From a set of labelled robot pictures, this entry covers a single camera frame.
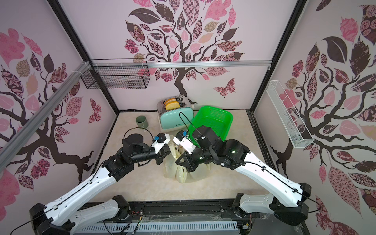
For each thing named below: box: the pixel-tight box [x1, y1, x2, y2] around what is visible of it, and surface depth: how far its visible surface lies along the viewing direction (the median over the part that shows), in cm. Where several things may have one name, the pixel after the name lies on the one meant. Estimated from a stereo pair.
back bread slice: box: [164, 97, 177, 106], surface depth 102 cm
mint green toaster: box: [156, 95, 195, 133], surface depth 102 cm
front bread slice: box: [165, 100, 181, 111], surface depth 100 cm
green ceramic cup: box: [135, 115, 149, 129], surface depth 109 cm
